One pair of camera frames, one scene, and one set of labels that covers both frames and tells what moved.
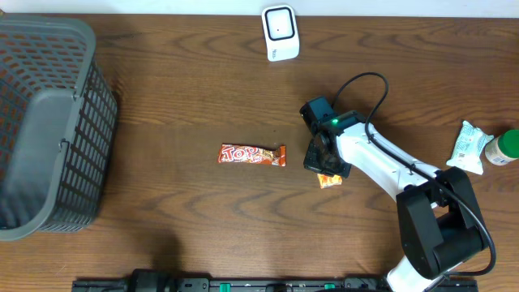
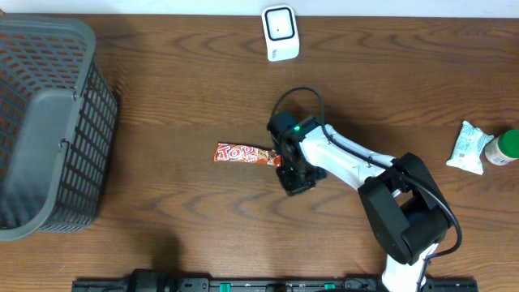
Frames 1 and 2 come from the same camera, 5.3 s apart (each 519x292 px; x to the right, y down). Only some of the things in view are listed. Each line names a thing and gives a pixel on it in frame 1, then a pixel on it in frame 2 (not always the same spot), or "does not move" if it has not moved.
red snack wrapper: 251,154 does not move
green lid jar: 503,148 does not move
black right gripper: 309,161 -> 290,186
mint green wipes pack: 468,148 does not move
